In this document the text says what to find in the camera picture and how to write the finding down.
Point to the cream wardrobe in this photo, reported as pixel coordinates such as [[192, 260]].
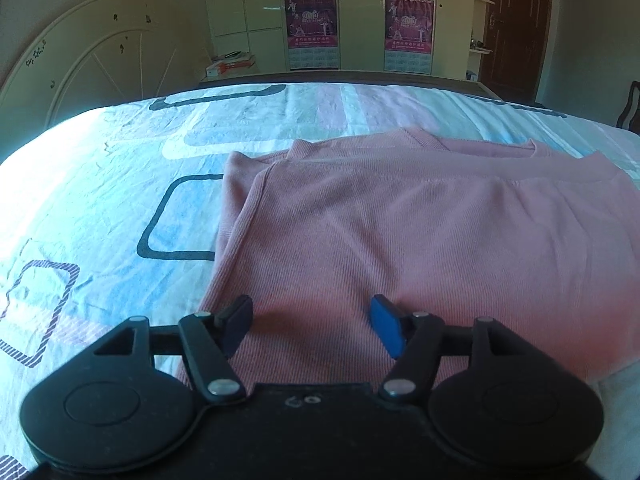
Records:
[[250, 10]]

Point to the brown wooden door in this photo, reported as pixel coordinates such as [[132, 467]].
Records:
[[515, 25]]

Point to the pink sweatshirt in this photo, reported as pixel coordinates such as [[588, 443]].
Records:
[[400, 220]]

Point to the pink wall poster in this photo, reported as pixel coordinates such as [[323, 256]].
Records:
[[311, 30], [409, 35]]

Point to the printed bed sheet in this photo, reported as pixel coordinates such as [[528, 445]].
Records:
[[100, 185]]

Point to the dark shelf item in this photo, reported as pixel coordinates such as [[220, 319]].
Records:
[[476, 44]]

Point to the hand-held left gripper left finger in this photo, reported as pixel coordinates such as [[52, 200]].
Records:
[[235, 325]]

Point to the white corner shelf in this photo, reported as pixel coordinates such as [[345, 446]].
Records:
[[482, 51]]

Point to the cream round headboard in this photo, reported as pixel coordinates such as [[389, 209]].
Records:
[[75, 60]]

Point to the red and white box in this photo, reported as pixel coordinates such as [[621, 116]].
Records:
[[231, 64]]

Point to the dark wooden chair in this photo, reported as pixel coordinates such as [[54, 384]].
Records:
[[630, 110]]

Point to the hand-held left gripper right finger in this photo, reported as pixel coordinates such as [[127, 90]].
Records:
[[387, 322]]

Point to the wooden bed frame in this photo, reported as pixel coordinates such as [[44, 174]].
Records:
[[350, 79]]

